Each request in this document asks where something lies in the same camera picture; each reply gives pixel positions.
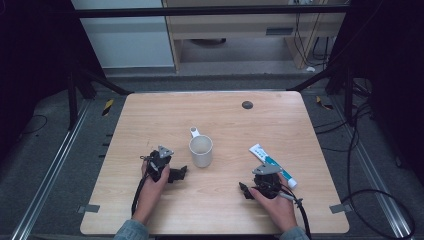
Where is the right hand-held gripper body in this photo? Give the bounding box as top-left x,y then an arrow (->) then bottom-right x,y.
251,162 -> 298,202

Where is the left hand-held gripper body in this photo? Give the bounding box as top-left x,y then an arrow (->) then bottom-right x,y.
139,145 -> 175,183

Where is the person's left hand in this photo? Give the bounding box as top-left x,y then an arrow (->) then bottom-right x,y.
131,159 -> 171,226

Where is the person's right hand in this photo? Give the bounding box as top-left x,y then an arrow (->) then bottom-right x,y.
249,172 -> 299,233

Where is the white and blue toothpaste tube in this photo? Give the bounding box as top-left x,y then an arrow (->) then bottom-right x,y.
248,143 -> 299,190

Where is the white cup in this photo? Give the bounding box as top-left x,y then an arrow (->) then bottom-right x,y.
188,126 -> 214,169

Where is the yellow and black tape strip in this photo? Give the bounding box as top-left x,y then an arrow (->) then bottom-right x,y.
101,98 -> 115,117
315,95 -> 334,111

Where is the black metal stand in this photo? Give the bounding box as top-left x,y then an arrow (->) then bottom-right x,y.
66,64 -> 134,132
285,63 -> 356,128

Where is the white cabinet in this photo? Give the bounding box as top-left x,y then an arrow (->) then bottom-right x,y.
70,0 -> 175,70

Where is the light wooden desk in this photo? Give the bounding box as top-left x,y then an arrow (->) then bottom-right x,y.
161,0 -> 348,73

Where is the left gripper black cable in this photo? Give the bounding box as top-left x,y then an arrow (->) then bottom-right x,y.
130,173 -> 150,217

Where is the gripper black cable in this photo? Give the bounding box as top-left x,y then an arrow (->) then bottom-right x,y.
279,190 -> 313,240
130,173 -> 150,217

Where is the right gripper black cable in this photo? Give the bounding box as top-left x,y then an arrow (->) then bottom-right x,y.
279,190 -> 313,240

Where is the grey metal table bracket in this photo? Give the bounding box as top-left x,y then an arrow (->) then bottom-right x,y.
77,203 -> 101,214
329,203 -> 354,215

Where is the metal floor rail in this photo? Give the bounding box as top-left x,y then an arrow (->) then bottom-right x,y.
328,96 -> 414,240
9,99 -> 93,240

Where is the black floor cable loop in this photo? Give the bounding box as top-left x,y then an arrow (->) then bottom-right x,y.
339,99 -> 417,240

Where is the black frame crossbar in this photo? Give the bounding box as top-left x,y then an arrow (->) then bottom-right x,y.
74,4 -> 349,19

